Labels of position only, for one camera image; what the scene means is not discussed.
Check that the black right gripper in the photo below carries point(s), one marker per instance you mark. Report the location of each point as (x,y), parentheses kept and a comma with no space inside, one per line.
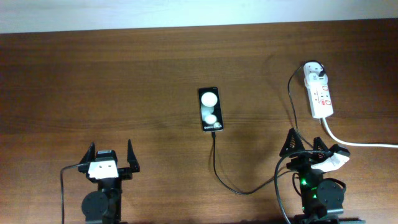
(306,159)

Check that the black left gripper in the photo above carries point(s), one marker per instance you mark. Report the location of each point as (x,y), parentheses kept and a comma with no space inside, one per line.
(125,173)

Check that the black smartphone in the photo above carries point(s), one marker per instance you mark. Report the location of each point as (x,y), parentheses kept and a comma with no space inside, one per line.
(210,109)

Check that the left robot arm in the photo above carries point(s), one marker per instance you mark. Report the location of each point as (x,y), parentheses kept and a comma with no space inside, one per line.
(104,204)

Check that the white USB charger plug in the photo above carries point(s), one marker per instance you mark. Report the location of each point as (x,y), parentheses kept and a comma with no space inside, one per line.
(314,74)

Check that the white power strip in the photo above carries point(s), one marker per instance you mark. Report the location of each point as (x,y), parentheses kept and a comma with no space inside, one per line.
(320,101)

